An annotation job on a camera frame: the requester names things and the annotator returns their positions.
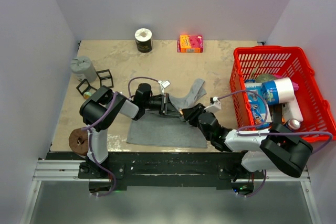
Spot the round iridescent brooch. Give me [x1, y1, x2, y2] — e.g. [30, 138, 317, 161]
[83, 91, 92, 100]

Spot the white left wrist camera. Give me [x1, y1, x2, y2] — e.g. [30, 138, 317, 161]
[158, 80, 171, 95]

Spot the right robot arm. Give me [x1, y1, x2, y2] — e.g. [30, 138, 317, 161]
[180, 103, 313, 178]

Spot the brown wooden block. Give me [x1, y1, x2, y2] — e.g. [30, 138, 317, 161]
[68, 128, 89, 156]

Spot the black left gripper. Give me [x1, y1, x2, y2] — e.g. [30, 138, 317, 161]
[143, 92, 181, 116]

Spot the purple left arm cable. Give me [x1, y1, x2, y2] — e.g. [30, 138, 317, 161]
[80, 76, 161, 197]

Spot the pink packet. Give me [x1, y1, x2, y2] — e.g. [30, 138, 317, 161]
[292, 82, 299, 91]

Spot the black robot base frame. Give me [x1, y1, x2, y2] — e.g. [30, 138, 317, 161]
[78, 152, 264, 190]

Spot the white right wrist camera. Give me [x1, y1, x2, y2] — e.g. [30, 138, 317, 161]
[204, 97, 222, 113]

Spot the toilet paper roll black wrapper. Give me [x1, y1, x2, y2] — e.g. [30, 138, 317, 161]
[134, 28, 153, 53]

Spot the silver drink can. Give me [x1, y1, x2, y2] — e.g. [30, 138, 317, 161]
[285, 119, 301, 131]

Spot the blue razor package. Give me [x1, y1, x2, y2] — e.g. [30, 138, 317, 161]
[245, 83, 272, 129]

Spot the red plastic basket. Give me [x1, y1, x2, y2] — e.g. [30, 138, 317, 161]
[229, 46, 335, 135]

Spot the green round fruit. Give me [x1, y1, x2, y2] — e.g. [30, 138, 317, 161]
[255, 73, 277, 83]

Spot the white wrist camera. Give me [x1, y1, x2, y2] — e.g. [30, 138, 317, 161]
[204, 97, 222, 113]
[158, 80, 171, 95]

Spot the orange pink snack box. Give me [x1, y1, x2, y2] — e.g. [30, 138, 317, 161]
[177, 35, 204, 54]

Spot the black brooch display case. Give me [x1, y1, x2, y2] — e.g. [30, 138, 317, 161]
[96, 69, 114, 89]

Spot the grey sleeveless shirt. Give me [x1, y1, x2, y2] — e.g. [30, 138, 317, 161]
[127, 78, 207, 148]

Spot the blue white wipes roll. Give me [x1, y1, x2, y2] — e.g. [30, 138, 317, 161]
[261, 77, 295, 105]

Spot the white box in basket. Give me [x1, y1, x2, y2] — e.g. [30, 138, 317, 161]
[281, 98, 303, 123]

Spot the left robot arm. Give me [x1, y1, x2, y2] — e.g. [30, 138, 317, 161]
[79, 83, 181, 178]

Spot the grey paper roll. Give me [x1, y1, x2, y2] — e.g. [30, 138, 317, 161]
[70, 56, 97, 83]

